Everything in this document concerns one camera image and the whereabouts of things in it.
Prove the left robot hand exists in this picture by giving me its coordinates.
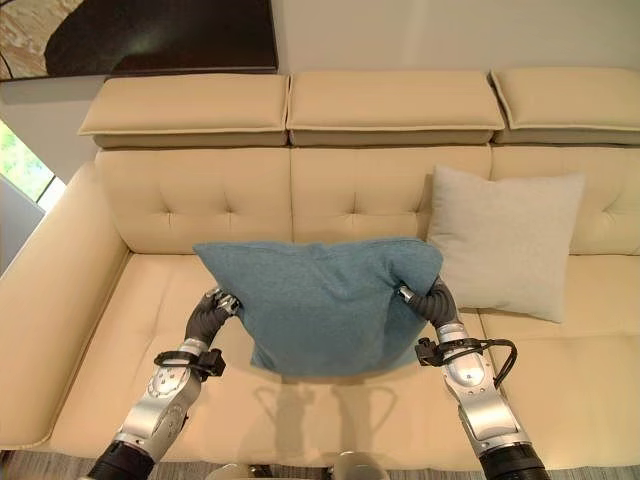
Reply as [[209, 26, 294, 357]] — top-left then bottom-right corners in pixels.
[[185, 286, 243, 348]]

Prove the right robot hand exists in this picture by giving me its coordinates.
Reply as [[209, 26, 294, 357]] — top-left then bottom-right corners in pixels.
[[396, 280, 461, 332]]

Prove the blue cushion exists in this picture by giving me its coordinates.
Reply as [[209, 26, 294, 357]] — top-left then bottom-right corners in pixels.
[[192, 237, 445, 377]]

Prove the cream leather sofa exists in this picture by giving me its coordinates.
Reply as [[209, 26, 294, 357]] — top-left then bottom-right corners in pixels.
[[0, 67, 640, 472]]

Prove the light grey cushion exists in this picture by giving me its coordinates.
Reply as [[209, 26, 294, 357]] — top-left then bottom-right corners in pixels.
[[427, 164, 587, 325]]

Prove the window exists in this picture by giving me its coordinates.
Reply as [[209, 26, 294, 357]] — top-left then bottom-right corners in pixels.
[[0, 119, 55, 197]]

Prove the dark brown wall painting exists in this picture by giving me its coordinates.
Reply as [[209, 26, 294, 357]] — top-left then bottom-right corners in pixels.
[[0, 0, 280, 81]]

